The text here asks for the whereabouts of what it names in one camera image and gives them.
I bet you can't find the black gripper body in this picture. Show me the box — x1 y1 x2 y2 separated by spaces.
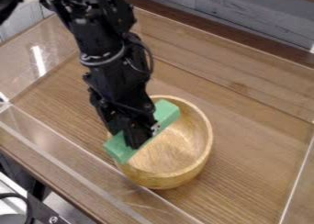
81 40 157 124

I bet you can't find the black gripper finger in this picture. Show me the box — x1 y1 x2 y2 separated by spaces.
89 89 123 135
123 114 158 150

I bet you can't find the green rectangular block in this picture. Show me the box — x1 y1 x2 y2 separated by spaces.
103 98 181 164

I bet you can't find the brown wooden bowl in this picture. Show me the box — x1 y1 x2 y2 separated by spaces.
113 95 214 190

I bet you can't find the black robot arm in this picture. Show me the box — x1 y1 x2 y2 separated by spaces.
0 0 158 150

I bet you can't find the clear acrylic tray wall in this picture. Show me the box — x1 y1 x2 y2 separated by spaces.
0 104 204 224

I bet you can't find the black cable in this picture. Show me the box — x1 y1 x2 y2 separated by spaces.
0 192 35 224

